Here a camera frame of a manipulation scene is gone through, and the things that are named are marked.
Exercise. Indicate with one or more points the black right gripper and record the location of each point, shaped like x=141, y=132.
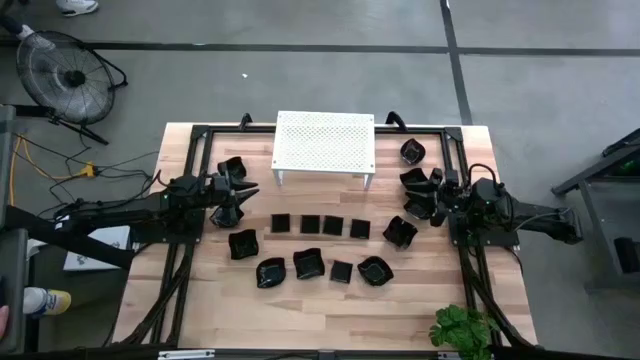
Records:
x=450, y=205

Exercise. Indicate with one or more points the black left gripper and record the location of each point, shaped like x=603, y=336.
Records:
x=224, y=199

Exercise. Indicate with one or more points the black wavy square mini plate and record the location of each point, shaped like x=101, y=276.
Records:
x=235, y=167
x=400, y=232
x=414, y=177
x=243, y=245
x=308, y=263

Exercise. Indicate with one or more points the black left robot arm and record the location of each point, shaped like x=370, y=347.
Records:
x=115, y=215

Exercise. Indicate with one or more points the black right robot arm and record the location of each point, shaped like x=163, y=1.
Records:
x=540, y=220

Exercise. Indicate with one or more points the black table clamp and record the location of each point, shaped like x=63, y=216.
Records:
x=395, y=119
x=245, y=121

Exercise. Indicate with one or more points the white perforated metal shelf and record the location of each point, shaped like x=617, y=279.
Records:
x=325, y=142

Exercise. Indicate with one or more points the green potted plant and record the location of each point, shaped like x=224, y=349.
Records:
x=460, y=330

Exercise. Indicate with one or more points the white printed carton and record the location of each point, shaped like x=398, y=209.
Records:
x=100, y=247

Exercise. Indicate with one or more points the yellow power splitter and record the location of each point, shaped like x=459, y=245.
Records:
x=89, y=170

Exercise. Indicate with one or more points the grey metal workbench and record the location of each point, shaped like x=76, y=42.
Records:
x=600, y=225

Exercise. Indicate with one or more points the black diagonal strut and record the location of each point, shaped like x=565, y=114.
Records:
x=75, y=240

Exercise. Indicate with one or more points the black box on workbench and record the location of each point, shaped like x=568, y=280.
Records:
x=627, y=255

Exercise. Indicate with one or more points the black floor fan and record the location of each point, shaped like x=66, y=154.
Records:
x=65, y=77

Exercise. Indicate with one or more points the white yellow spray bottle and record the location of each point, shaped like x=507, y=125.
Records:
x=47, y=301

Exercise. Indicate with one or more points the person's white shoe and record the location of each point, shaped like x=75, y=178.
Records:
x=76, y=6
x=30, y=35

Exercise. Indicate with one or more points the person's hand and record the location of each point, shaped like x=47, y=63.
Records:
x=3, y=322

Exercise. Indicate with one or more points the person's leg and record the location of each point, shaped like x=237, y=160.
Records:
x=9, y=22

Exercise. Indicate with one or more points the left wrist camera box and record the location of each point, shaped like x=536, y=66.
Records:
x=221, y=183

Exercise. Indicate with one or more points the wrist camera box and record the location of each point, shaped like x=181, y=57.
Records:
x=452, y=179
x=221, y=183

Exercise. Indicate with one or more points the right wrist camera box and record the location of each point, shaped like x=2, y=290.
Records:
x=452, y=179

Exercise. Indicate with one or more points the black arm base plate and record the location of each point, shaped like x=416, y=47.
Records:
x=150, y=235
x=465, y=239

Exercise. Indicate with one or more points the black aluminium table frame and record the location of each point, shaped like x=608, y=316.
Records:
x=240, y=129

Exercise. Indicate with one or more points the silver rail bracket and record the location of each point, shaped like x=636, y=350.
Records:
x=186, y=354
x=448, y=355

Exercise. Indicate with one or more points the black front rail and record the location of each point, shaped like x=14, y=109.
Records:
x=100, y=354

